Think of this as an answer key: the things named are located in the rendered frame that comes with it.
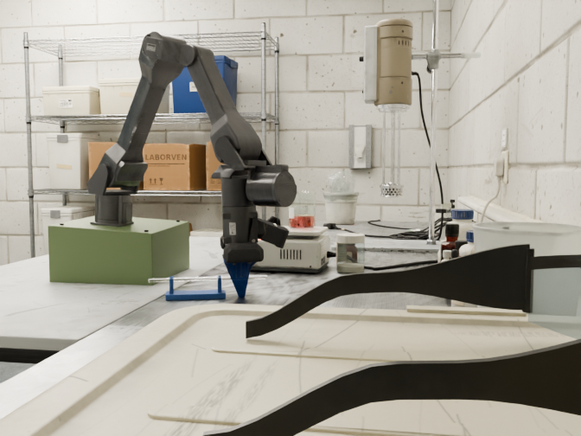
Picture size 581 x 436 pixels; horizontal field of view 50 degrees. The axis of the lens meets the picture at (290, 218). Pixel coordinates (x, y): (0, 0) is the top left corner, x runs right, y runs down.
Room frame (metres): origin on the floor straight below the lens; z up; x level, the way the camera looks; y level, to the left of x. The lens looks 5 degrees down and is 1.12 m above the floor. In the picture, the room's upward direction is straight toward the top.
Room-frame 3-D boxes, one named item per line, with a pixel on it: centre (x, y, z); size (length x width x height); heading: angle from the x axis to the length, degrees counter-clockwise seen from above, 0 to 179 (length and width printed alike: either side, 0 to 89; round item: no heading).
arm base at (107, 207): (1.26, 0.36, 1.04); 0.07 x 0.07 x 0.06; 75
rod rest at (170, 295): (1.04, 0.16, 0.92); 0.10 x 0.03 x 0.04; 98
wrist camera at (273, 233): (1.06, 0.04, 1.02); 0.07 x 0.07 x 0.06; 6
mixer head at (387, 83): (1.74, -0.26, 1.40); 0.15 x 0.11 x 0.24; 80
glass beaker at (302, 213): (1.36, -0.02, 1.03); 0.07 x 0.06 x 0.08; 172
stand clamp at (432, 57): (1.76, -0.39, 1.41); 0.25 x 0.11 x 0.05; 80
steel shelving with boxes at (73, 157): (3.74, 0.80, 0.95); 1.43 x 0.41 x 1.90; 80
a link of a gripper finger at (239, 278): (1.03, 0.08, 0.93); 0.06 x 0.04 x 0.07; 98
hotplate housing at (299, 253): (1.36, 0.01, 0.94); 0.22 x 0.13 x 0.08; 77
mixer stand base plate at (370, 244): (1.74, -0.27, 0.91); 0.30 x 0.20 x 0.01; 80
